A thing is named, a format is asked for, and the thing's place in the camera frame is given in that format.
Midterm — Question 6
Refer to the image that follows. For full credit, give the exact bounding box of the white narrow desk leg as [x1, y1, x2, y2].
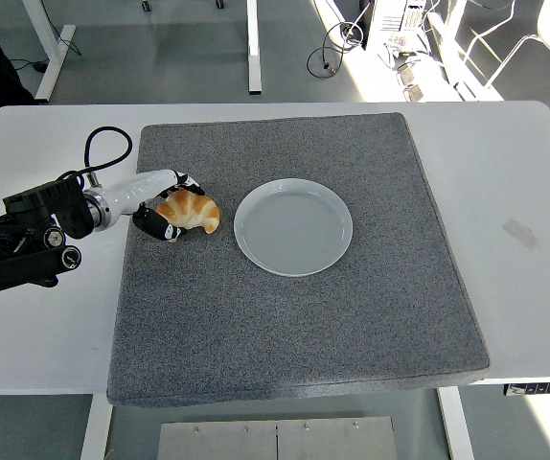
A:
[245, 0, 264, 95]

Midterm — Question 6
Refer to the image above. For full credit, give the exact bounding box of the pale grey round plate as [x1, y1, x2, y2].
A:
[233, 177, 355, 278]

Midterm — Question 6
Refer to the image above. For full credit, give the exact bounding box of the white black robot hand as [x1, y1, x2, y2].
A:
[100, 167, 208, 244]

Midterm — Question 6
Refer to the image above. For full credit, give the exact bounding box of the white power strip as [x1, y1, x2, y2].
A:
[394, 59, 442, 103]

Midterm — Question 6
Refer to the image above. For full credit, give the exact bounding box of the black table control panel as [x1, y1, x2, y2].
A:
[503, 379, 550, 397]

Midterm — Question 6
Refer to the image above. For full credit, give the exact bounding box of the white table leg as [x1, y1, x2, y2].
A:
[79, 394, 115, 460]
[437, 385, 476, 460]

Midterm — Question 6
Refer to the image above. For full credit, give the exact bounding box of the white computer tower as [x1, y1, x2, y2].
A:
[367, 0, 432, 50]

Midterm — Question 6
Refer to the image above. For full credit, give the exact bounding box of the black looped floor cable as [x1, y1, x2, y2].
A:
[306, 20, 368, 79]

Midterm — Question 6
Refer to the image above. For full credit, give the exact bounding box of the golden croissant bread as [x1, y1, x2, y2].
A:
[155, 189, 221, 236]

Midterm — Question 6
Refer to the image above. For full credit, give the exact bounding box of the grey speckled table mat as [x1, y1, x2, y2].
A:
[105, 111, 492, 409]

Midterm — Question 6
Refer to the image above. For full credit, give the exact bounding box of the white desk leg with foot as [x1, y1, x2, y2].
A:
[19, 0, 78, 104]

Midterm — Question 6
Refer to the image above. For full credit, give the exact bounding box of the grey metal plate with screws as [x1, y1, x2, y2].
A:
[157, 421, 279, 460]
[276, 416, 398, 460]

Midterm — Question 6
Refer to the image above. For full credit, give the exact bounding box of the thin black floor cable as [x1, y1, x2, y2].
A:
[9, 57, 50, 75]

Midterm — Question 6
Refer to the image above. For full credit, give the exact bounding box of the grey tape patch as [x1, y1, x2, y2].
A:
[502, 218, 542, 254]

